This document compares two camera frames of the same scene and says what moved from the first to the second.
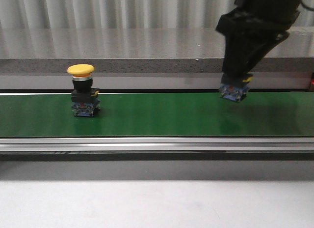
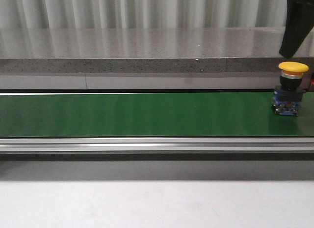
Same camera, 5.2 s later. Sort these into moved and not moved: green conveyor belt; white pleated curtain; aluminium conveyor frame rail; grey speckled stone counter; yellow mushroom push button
Moved: yellow mushroom push button
Not moved: aluminium conveyor frame rail; green conveyor belt; white pleated curtain; grey speckled stone counter
